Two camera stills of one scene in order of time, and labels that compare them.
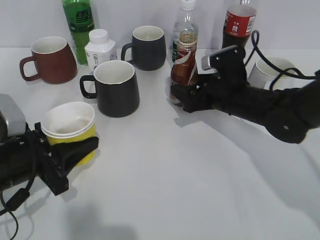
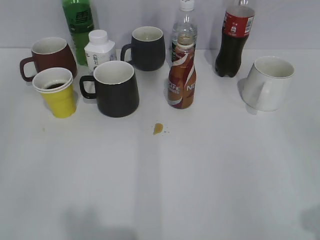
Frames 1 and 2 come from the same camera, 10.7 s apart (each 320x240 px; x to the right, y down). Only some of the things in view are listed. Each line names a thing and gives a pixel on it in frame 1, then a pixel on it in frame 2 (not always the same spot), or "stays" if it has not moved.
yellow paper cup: [69, 122] -> [56, 85]
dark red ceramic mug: [53, 60] stays
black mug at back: [149, 49] stays
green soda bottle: [80, 17] stays
